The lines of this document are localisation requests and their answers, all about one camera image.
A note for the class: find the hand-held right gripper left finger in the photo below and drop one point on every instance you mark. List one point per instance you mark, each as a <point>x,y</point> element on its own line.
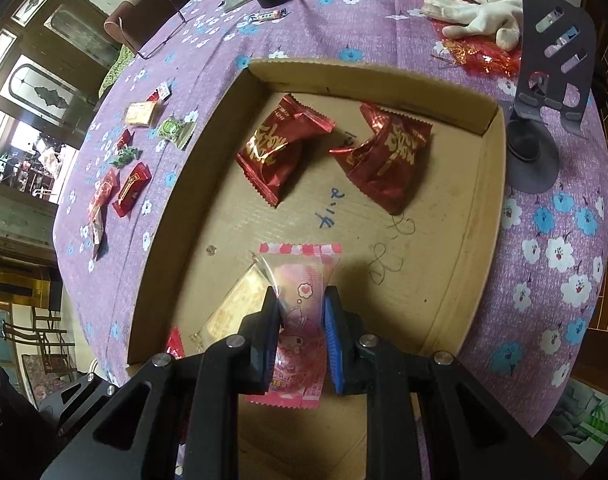
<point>264,340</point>

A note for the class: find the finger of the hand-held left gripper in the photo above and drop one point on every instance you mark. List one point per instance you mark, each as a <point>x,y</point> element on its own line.
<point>79,400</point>

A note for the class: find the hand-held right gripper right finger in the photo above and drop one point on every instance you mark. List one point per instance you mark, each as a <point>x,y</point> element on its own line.
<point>332,345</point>

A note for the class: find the yellow cracker packet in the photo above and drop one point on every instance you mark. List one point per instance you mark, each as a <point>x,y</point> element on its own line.
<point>234,305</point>

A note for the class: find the pink cartoon snack packet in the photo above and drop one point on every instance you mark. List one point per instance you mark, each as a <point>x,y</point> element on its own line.
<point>304,285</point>

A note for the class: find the cardboard box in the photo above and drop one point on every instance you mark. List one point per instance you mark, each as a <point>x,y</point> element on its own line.
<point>433,240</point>

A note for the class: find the red white candy packet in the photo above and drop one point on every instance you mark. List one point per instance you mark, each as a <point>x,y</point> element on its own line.
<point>175,345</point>

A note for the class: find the large dark red snack packet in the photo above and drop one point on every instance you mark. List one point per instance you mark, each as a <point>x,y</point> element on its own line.
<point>388,160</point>
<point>274,150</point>

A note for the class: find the red packet yellow label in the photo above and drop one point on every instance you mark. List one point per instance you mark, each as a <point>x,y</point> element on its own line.
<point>131,190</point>

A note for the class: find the red translucent snack packet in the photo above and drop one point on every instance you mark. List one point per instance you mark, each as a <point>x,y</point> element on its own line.
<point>104,192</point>

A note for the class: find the green white round-label packet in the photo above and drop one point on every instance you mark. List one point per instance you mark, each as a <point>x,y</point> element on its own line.
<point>173,130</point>

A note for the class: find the green clear candy packet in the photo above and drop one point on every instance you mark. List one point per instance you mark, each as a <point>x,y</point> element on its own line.
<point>125,156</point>

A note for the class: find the cream snack packet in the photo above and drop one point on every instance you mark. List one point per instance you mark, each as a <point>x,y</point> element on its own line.
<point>141,113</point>

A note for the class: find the purple floral tablecloth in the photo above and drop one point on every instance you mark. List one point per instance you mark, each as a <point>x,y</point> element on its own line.
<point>558,220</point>

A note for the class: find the small red white candy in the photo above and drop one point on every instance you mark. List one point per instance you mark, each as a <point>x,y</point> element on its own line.
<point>161,92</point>

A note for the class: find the wooden glass-door cabinet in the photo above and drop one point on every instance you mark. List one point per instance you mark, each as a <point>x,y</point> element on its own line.
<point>34,85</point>

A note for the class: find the red gold foil paper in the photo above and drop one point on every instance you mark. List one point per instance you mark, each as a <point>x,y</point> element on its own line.
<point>483,57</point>

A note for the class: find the black phone stand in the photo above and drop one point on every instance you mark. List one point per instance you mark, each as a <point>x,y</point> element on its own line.
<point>553,85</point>

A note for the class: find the brown chair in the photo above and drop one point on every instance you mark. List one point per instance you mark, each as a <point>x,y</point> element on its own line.
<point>134,15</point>

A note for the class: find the bamboo wall picture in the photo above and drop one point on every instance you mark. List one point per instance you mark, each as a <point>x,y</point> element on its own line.
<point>583,420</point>

